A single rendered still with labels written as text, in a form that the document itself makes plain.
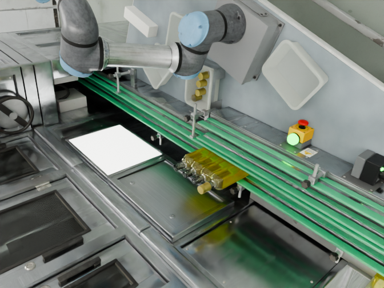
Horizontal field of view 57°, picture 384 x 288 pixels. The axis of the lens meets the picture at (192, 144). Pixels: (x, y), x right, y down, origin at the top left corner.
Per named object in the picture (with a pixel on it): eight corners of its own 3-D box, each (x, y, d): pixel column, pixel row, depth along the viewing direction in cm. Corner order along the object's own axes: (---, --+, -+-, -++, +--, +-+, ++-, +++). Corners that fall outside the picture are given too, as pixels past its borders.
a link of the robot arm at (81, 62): (215, 52, 134) (63, 43, 110) (202, 83, 145) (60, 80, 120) (204, 34, 141) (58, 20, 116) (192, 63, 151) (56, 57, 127)
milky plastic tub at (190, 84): (196, 99, 185) (183, 102, 179) (199, 56, 173) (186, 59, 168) (220, 110, 174) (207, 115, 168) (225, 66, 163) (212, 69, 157)
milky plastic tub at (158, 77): (153, 63, 207) (140, 65, 202) (170, 38, 189) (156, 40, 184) (167, 88, 204) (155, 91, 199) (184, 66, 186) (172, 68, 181)
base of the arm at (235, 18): (223, -4, 139) (204, -2, 133) (251, 12, 131) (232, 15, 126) (214, 33, 149) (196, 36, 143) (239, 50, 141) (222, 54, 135)
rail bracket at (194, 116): (202, 131, 169) (182, 139, 161) (204, 99, 160) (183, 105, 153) (206, 134, 167) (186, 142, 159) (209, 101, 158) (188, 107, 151)
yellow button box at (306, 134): (296, 137, 145) (286, 142, 141) (300, 120, 142) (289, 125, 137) (311, 144, 141) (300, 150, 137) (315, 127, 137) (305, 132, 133)
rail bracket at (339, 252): (342, 247, 129) (323, 266, 121) (347, 234, 126) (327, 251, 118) (352, 254, 127) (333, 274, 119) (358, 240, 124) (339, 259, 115)
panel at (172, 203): (120, 127, 208) (65, 144, 188) (120, 122, 207) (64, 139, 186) (234, 206, 152) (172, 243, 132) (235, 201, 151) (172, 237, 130)
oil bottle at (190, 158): (214, 152, 167) (179, 167, 154) (215, 141, 164) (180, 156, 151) (223, 157, 163) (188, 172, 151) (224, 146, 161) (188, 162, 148)
